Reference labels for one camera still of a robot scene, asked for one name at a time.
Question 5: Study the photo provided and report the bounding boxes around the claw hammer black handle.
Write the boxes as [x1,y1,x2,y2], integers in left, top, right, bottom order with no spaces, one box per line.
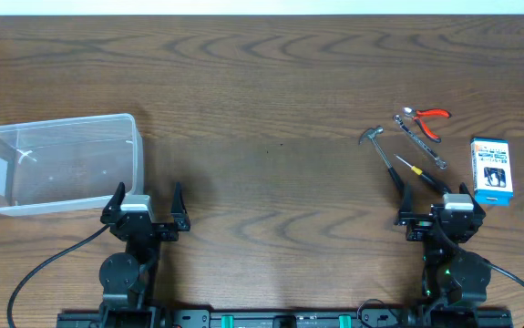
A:
[358,126,405,194]

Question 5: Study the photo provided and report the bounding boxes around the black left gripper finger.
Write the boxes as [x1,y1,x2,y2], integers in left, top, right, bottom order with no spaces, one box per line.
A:
[102,182,126,217]
[170,182,190,228]

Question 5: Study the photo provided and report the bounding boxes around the clear plastic container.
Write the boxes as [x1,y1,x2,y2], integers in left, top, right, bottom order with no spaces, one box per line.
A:
[0,113,144,216]

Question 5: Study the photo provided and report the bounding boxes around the blue white cardboard box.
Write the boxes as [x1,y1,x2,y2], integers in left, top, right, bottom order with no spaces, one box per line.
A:
[470,137,514,206]

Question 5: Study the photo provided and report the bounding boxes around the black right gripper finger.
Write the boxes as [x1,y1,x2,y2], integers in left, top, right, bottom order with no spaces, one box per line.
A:
[396,183,413,225]
[458,182,486,219]

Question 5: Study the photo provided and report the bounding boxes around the screwdriver yellow black handle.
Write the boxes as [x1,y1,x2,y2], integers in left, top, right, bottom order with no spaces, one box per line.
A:
[395,154,451,195]

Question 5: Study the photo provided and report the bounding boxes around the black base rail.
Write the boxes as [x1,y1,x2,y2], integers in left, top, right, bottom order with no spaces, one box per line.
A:
[56,307,513,328]

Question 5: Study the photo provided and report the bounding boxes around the silver combination wrench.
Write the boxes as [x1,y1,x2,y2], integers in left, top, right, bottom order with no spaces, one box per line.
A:
[393,115,447,169]

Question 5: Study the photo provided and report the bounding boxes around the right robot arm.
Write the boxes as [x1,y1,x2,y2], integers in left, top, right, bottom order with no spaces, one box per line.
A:
[395,184,491,308]

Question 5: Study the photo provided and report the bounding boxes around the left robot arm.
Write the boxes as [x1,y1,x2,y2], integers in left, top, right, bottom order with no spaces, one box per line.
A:
[99,183,190,310]

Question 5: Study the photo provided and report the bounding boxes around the red handled pliers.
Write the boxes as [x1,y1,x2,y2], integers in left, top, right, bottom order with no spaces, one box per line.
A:
[401,106,452,144]

